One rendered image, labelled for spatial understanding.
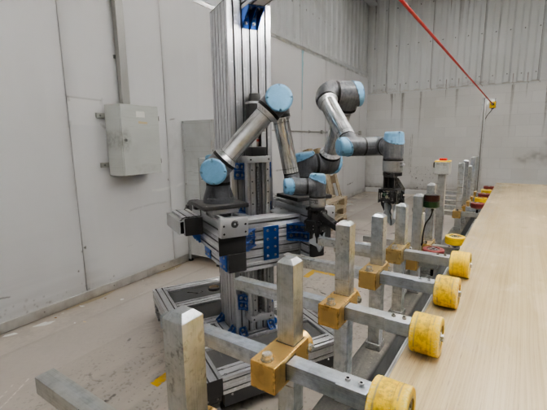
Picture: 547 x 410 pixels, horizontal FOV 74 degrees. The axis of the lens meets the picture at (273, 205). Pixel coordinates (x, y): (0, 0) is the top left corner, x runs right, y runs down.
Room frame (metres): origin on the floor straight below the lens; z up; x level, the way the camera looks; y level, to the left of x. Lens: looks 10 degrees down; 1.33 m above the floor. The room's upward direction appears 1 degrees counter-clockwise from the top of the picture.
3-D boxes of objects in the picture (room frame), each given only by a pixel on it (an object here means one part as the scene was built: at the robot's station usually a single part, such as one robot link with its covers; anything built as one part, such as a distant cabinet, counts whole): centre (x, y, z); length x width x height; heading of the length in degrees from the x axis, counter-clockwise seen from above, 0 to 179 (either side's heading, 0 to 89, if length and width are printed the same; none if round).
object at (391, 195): (1.40, -0.46, 1.15); 0.09 x 0.08 x 0.12; 145
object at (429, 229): (1.66, -0.72, 0.89); 0.03 x 0.03 x 0.48; 56
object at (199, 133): (4.24, 0.55, 0.78); 0.90 x 0.45 x 1.55; 148
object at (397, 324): (0.82, -0.10, 0.95); 0.50 x 0.04 x 0.04; 56
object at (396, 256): (1.22, -0.43, 0.95); 0.13 x 0.06 x 0.05; 146
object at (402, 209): (1.24, -0.45, 0.87); 0.03 x 0.03 x 0.48; 56
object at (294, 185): (1.67, -0.10, 1.13); 0.11 x 0.11 x 0.08; 2
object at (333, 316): (0.81, -0.15, 0.95); 0.13 x 0.06 x 0.05; 146
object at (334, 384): (0.61, 0.04, 0.95); 0.50 x 0.04 x 0.04; 56
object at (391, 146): (1.41, -0.46, 1.31); 0.09 x 0.08 x 0.11; 14
